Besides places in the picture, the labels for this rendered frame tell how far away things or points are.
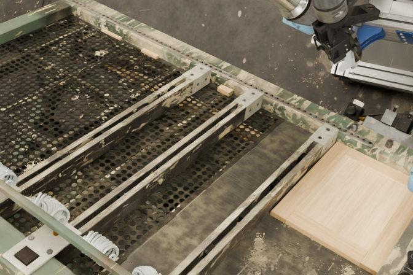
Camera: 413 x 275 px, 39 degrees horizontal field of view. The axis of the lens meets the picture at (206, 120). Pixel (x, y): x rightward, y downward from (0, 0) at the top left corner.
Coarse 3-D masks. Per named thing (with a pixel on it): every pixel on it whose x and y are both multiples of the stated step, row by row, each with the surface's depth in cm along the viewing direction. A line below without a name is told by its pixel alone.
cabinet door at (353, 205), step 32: (320, 160) 208; (352, 160) 211; (320, 192) 195; (352, 192) 197; (384, 192) 198; (288, 224) 184; (320, 224) 183; (352, 224) 185; (384, 224) 186; (352, 256) 174; (384, 256) 175
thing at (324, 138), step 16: (320, 128) 215; (304, 144) 206; (320, 144) 207; (288, 160) 198; (304, 160) 199; (272, 176) 191; (288, 176) 192; (256, 192) 184; (272, 192) 185; (240, 208) 178; (256, 208) 179; (272, 208) 189; (224, 224) 172; (240, 224) 173; (256, 224) 182; (208, 240) 167; (224, 240) 167; (240, 240) 175; (192, 256) 161; (208, 256) 162; (224, 256) 169; (144, 272) 135; (176, 272) 157; (192, 272) 157; (208, 272) 164
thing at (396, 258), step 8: (408, 224) 184; (408, 232) 181; (400, 240) 178; (408, 240) 178; (400, 248) 176; (408, 248) 176; (392, 256) 173; (400, 256) 173; (384, 264) 170; (392, 264) 170; (400, 264) 171; (384, 272) 168; (392, 272) 168
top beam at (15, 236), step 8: (0, 216) 163; (0, 224) 160; (8, 224) 161; (0, 232) 158; (8, 232) 158; (16, 232) 159; (0, 240) 156; (8, 240) 156; (16, 240) 156; (0, 248) 154; (8, 248) 154; (0, 256) 152; (0, 264) 152; (8, 264) 150; (48, 264) 151; (56, 264) 151; (0, 272) 155; (8, 272) 151; (16, 272) 148; (40, 272) 149; (48, 272) 149; (56, 272) 149; (64, 272) 150; (72, 272) 150
